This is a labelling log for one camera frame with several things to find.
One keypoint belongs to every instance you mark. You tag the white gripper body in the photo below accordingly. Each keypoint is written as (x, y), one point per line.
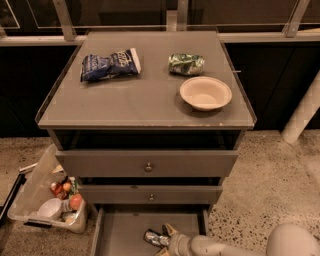
(179, 242)

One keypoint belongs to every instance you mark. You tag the silver blue redbull can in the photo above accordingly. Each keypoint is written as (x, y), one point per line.
(156, 239)

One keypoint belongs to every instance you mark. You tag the grey open bottom drawer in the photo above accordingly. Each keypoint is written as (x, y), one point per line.
(120, 229)

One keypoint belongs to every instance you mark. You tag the grey middle drawer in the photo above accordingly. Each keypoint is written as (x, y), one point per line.
(150, 194)

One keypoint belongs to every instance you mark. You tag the grey drawer cabinet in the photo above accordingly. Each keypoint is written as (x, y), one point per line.
(145, 112)

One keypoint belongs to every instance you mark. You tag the grey top drawer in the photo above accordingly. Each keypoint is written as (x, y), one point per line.
(147, 163)

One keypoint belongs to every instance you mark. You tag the red apple in bin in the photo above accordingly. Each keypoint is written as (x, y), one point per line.
(75, 201)

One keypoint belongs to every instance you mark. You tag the clear plastic storage bin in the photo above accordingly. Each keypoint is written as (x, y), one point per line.
(36, 190)

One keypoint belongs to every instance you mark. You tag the beige paper bowl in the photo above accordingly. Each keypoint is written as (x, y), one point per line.
(205, 93)

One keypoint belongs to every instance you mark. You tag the green crumpled snack bag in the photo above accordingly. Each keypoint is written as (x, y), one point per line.
(186, 64)

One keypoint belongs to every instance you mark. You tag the blue chip bag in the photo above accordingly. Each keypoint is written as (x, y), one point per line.
(124, 62)

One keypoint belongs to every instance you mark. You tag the metal railing frame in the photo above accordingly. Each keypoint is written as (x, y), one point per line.
(68, 22)

